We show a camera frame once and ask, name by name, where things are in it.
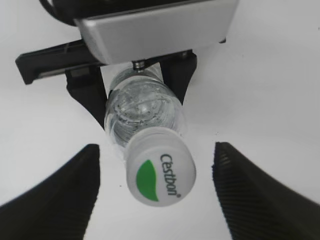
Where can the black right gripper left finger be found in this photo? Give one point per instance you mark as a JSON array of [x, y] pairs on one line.
[[59, 207]]

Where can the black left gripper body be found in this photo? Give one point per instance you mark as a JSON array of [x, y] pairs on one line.
[[54, 61]]

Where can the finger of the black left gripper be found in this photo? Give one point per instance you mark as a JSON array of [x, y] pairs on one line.
[[86, 86], [177, 71]]

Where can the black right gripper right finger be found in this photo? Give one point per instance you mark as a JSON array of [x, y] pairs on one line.
[[256, 206]]

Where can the clear Cestbon water bottle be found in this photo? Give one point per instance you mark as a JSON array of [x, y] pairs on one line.
[[140, 100]]

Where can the white green bottle cap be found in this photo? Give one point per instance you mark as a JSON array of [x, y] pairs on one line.
[[160, 169]]

